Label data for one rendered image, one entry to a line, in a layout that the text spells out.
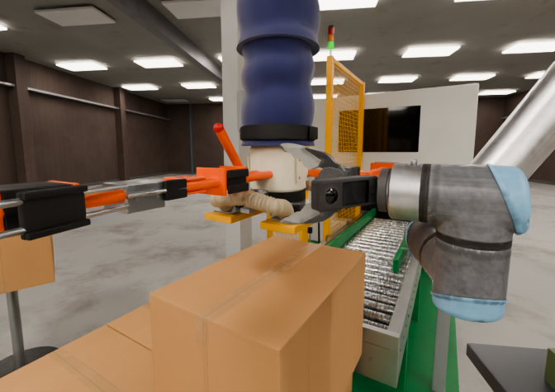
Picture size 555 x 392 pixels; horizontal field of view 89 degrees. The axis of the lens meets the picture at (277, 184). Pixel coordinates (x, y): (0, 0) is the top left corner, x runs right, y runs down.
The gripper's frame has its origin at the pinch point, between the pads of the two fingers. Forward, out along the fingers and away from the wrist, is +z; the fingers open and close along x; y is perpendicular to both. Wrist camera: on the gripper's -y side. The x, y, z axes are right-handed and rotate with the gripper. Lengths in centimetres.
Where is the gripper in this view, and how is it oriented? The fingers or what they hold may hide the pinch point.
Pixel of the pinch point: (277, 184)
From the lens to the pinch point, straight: 54.2
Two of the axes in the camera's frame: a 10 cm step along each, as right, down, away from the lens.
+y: 5.2, -1.0, 8.5
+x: 0.0, -9.9, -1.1
